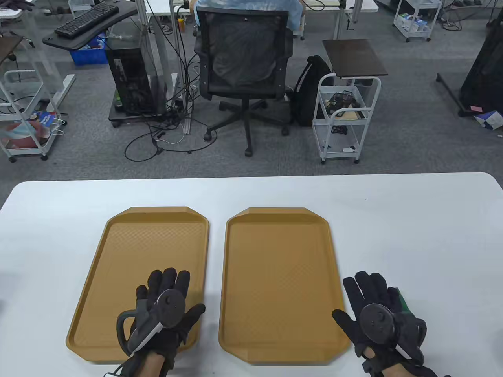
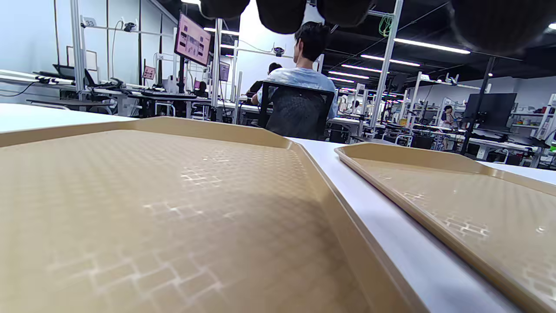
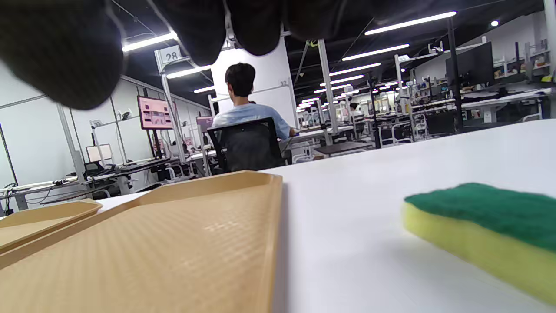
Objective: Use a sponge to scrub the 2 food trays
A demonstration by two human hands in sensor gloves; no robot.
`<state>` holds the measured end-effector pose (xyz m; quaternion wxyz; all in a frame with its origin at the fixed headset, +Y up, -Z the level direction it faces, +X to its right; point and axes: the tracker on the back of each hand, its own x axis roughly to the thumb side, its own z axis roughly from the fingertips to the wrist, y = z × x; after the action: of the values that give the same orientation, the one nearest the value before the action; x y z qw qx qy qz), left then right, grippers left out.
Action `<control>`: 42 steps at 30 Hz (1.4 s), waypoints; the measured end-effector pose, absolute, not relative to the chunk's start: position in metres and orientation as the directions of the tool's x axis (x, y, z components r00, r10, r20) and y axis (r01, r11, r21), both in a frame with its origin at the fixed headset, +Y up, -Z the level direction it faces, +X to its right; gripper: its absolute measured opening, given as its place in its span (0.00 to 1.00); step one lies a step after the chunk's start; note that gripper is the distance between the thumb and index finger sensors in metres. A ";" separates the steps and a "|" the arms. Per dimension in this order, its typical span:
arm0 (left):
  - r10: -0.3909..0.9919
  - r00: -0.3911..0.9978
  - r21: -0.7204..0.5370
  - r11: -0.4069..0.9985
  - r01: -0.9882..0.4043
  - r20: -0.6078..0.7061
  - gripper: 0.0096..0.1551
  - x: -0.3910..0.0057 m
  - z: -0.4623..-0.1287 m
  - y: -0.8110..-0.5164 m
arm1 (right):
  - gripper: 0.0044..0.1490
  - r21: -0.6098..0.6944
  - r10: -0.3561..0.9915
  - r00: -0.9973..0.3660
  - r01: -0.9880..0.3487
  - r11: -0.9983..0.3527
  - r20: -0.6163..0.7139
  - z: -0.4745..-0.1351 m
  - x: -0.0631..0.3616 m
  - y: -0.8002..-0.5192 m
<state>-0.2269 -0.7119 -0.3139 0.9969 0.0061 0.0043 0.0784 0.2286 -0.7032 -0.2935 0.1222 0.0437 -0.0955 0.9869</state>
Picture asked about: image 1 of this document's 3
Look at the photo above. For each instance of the white blue cardboard box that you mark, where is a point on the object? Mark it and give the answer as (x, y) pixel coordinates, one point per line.
(491, 119)

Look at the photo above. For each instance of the white cart with boxes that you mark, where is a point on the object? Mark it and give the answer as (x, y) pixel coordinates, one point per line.
(416, 36)

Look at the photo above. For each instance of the black white hand controller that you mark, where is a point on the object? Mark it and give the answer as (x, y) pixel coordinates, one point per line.
(171, 304)
(376, 320)

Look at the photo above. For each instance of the person's left hand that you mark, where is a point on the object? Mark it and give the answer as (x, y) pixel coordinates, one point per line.
(192, 318)

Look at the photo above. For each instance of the blue plastic crate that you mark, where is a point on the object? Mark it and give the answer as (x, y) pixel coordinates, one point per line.
(88, 57)

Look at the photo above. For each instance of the black curved desk board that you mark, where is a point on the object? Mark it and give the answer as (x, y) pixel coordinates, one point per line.
(59, 41)

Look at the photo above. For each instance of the orange bottle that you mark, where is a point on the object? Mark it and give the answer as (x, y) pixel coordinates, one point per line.
(180, 24)

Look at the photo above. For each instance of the black computer tower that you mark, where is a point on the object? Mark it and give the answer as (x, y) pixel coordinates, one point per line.
(129, 78)

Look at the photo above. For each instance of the person's right hand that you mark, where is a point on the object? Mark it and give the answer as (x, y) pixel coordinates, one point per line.
(353, 298)

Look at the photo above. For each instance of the reddish brown bag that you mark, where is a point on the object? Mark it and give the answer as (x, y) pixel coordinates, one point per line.
(23, 135)

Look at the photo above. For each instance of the black keyboard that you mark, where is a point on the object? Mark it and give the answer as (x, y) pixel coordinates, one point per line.
(84, 19)

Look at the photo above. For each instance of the black backpack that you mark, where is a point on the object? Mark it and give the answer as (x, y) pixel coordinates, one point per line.
(306, 98)

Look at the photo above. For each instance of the brown plastic food tray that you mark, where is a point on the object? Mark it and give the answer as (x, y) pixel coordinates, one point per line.
(137, 251)
(279, 267)

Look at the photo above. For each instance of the black white left hand controller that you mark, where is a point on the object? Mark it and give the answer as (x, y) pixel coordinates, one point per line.
(171, 304)

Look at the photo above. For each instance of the white cart with bags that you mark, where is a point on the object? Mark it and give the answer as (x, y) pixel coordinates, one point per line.
(23, 74)

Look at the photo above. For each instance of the black mesh office chair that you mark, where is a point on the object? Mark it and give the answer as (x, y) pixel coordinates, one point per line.
(243, 47)

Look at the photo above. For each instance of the blue paper bag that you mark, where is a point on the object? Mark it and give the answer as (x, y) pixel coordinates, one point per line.
(47, 118)

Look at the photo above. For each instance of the black white right hand controller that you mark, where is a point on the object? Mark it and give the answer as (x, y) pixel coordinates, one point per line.
(376, 320)

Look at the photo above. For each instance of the white desk leg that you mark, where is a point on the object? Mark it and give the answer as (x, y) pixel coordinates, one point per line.
(63, 88)

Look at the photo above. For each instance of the dark brown side table top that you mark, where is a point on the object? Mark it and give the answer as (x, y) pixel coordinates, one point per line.
(353, 57)

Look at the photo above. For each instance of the black covered stand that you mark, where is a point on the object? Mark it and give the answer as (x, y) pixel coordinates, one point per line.
(487, 70)

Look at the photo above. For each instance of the yellow green sponge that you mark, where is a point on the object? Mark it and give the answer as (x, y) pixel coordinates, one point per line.
(403, 301)

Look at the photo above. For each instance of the black rolling computer platform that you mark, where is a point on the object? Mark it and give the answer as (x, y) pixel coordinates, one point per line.
(129, 116)

